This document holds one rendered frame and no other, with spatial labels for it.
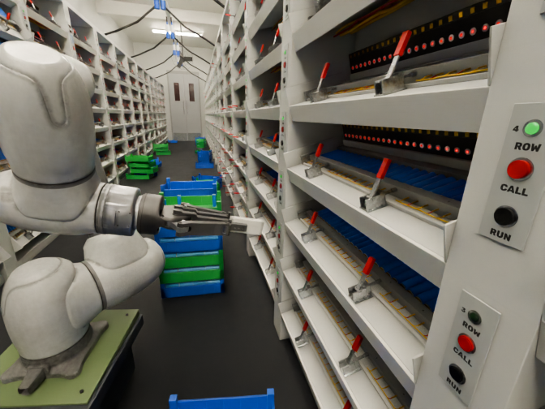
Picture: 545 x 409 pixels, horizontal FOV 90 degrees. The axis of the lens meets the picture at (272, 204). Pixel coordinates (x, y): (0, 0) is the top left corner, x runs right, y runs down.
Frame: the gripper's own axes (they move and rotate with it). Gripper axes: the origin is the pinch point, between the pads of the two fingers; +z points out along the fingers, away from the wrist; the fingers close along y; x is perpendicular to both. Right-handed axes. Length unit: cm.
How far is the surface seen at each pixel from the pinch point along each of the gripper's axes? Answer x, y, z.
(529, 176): 20.7, 35.8, 14.0
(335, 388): -43, 3, 33
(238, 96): 40, -170, 15
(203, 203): -23, -87, -3
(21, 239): -70, -121, -97
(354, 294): -6.4, 13.2, 20.4
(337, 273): -7.6, 3.3, 22.7
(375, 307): -7.2, 16.1, 23.5
